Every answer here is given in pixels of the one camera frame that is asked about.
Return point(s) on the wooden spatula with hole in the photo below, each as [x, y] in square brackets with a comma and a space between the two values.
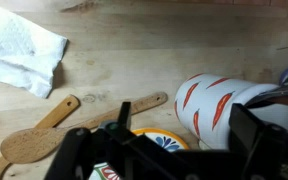
[59, 113]

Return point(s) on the light wooden spoon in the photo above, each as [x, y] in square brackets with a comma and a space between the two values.
[30, 145]

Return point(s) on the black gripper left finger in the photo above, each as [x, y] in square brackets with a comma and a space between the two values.
[84, 150]

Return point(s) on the colourful floral ceramic plate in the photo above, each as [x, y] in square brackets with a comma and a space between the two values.
[165, 140]

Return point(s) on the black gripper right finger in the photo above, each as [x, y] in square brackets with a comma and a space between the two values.
[264, 153]

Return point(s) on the metal slotted spatula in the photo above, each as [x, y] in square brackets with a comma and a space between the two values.
[284, 90]

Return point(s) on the white chili-print utensil crock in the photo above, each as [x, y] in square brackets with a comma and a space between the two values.
[210, 116]

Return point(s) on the white paper towel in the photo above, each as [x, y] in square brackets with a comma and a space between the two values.
[14, 53]

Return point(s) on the small wine cork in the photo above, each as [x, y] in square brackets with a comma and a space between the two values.
[205, 145]

